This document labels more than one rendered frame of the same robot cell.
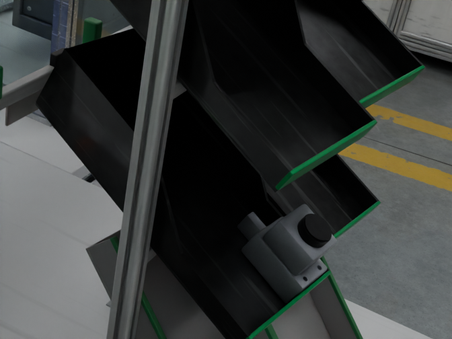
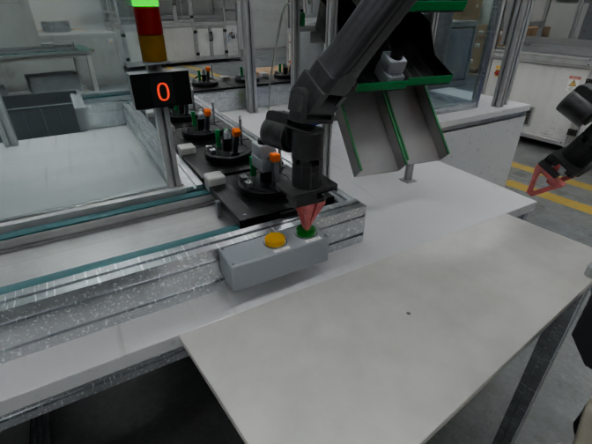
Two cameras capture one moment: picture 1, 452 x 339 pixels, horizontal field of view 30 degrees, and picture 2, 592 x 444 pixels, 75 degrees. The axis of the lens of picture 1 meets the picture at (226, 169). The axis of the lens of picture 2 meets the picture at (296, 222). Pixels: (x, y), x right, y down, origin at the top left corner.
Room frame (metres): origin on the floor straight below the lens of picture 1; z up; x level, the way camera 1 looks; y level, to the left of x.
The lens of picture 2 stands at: (-0.26, -0.51, 1.37)
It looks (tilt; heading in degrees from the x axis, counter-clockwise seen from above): 30 degrees down; 39
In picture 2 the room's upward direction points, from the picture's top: straight up
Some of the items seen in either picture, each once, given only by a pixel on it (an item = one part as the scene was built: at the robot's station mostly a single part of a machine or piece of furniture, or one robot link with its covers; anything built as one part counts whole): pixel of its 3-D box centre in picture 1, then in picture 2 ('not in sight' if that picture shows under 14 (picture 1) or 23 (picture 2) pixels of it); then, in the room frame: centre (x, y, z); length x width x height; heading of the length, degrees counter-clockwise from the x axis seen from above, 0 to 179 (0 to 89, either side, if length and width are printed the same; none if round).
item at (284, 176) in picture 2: not in sight; (266, 184); (0.36, 0.10, 0.98); 0.14 x 0.14 x 0.02
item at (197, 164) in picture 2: not in sight; (227, 142); (0.45, 0.34, 1.01); 0.24 x 0.24 x 0.13; 69
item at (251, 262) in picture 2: not in sight; (275, 254); (0.20, -0.07, 0.93); 0.21 x 0.07 x 0.06; 159
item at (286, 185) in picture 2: not in sight; (307, 174); (0.26, -0.10, 1.09); 0.10 x 0.07 x 0.07; 159
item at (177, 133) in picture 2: not in sight; (201, 122); (0.54, 0.56, 1.01); 0.24 x 0.24 x 0.13; 69
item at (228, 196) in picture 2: not in sight; (266, 191); (0.36, 0.10, 0.96); 0.24 x 0.24 x 0.02; 69
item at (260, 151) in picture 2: not in sight; (262, 151); (0.36, 0.11, 1.06); 0.08 x 0.04 x 0.07; 68
